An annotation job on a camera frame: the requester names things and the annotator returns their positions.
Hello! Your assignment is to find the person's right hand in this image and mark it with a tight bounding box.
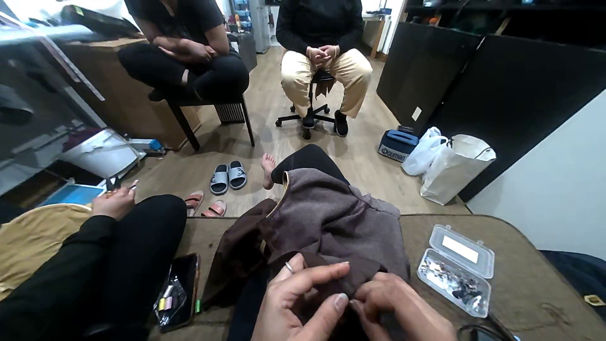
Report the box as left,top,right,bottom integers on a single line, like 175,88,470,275
350,272,458,341

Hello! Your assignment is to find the person's left hand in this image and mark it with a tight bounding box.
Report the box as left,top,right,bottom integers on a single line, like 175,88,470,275
250,253,350,341

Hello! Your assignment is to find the brown garment with yellow trim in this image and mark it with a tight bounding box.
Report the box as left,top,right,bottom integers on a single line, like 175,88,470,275
203,168,411,341

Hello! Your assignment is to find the brown upholstered bench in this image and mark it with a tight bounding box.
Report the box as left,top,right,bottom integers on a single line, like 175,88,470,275
147,214,606,341

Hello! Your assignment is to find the pile of small metallic fasteners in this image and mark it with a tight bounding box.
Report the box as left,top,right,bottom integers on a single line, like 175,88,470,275
420,257,487,309

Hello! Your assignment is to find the clear plastic compartment case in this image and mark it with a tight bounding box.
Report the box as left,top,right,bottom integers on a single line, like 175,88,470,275
417,224,495,318

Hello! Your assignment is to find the grey slide slipper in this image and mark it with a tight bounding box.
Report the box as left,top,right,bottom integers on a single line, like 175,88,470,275
210,164,229,196
229,160,248,190

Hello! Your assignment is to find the black smartphone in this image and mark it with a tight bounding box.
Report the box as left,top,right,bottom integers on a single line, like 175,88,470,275
159,253,201,333

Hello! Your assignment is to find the small clear plastic bag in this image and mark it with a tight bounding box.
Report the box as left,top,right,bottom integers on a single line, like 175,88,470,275
153,275,191,326

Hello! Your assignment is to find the white paper bag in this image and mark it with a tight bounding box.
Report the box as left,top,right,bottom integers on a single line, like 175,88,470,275
419,134,497,206

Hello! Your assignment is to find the blue grey zippered bag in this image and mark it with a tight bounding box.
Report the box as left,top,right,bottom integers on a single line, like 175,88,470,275
377,126,419,163

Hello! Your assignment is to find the white plastic bag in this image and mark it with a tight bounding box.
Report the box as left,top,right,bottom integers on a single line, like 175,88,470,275
401,126,449,177

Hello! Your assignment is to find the black swivel chair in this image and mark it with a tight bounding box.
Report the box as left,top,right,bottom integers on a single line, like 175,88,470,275
275,69,338,140

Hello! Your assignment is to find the black chair with slatted back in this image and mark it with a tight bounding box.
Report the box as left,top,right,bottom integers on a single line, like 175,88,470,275
163,87,256,152

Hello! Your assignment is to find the blue and white box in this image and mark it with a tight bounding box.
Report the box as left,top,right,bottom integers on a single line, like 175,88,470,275
128,138,167,156

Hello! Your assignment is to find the dark navy cloth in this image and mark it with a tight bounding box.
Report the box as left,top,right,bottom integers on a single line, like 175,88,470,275
539,249,606,315

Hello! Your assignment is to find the dark grey bin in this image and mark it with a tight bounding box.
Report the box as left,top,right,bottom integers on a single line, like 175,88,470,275
227,31,258,74

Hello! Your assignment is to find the white storage bin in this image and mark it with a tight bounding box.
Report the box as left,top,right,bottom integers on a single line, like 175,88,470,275
60,128,146,180

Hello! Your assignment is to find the light blue flat tray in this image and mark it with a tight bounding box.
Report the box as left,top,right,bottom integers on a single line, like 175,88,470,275
37,184,106,208

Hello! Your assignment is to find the tall grey cabinet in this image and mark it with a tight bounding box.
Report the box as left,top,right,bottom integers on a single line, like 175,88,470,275
246,0,271,54

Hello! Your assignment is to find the black panel cabinet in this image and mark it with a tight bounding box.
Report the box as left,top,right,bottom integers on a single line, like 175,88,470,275
376,0,606,203

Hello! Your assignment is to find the wooden desk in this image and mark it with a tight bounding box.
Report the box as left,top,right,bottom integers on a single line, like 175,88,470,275
362,13,389,59

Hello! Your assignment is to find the brown wooden cabinet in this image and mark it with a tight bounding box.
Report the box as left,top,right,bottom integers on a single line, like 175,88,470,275
56,36,202,152

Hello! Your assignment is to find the dark red cloth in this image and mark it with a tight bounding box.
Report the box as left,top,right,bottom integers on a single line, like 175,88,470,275
60,128,103,151

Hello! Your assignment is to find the blue shelf unit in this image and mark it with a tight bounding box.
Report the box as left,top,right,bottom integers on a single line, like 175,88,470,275
232,0,253,34

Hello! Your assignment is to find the mustard yellow fabric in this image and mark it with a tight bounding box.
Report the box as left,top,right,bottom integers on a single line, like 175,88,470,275
0,203,93,302

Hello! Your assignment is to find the long white strip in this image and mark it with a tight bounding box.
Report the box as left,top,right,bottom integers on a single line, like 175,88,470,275
0,9,106,102

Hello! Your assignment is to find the pink strap sandal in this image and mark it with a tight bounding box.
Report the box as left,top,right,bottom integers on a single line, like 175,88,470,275
185,190,205,217
202,200,227,218

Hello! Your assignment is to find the black cable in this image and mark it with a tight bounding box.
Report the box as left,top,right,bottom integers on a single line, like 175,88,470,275
456,314,519,341

